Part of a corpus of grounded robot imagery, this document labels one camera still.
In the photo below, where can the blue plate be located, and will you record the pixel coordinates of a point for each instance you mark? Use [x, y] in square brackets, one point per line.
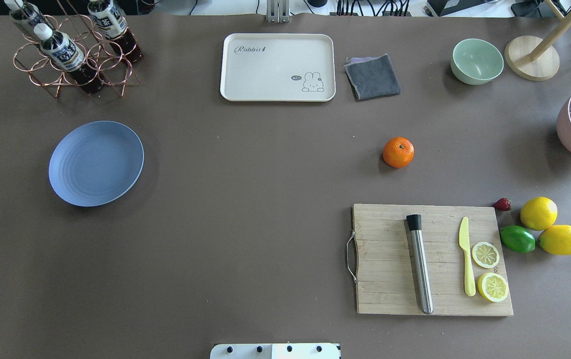
[96, 163]

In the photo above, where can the orange mandarin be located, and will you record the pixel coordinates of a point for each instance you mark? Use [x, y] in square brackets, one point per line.
[398, 152]

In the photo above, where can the cream rabbit tray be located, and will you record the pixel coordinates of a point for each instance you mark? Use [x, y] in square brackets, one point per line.
[278, 67]

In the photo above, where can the grey folded cloth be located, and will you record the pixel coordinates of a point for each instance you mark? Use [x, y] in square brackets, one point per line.
[372, 77]

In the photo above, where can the steel muddler black tip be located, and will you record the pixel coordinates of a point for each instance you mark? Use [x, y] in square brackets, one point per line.
[414, 222]

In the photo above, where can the wooden cutting board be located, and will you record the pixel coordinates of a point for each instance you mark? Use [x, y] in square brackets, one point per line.
[386, 280]

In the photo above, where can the thin lemon slice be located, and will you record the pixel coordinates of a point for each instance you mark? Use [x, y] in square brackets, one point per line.
[485, 254]

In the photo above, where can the yellow plastic knife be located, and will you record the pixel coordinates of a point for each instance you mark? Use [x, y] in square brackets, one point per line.
[464, 244]

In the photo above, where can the red strawberry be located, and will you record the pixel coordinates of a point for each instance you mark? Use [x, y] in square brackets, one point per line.
[503, 204]

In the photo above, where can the green bowl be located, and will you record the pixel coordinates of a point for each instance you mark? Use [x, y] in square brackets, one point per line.
[475, 61]

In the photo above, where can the thick lemon half slice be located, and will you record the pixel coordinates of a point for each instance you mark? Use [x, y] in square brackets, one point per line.
[493, 287]

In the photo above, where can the tea bottle lower middle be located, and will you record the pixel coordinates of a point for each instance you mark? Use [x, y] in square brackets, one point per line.
[109, 19]

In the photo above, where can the tea bottle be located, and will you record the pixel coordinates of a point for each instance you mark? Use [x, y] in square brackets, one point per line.
[68, 57]
[109, 19]
[26, 16]

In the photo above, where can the green lime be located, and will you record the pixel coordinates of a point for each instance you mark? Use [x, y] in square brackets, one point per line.
[517, 238]

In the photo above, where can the yellow lemon near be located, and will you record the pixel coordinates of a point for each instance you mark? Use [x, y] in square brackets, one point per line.
[539, 213]

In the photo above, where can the yellow lemon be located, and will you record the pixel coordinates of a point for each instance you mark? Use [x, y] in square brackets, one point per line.
[556, 240]
[539, 213]

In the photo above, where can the tea bottle top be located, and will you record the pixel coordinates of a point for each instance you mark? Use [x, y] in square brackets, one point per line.
[68, 57]

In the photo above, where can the wooden stand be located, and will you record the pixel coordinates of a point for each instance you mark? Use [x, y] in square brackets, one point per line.
[535, 58]

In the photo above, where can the yellow lemon far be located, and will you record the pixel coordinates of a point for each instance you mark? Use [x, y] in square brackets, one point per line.
[556, 240]

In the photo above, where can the tea bottle lower outer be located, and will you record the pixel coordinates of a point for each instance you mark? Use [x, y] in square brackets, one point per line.
[26, 16]

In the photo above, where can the aluminium frame post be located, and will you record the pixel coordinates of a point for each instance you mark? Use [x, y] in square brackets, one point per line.
[278, 11]

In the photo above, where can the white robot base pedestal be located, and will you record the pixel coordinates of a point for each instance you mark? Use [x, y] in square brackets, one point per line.
[277, 351]

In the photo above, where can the copper wire bottle rack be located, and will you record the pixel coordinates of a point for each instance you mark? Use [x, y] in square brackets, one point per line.
[80, 27]

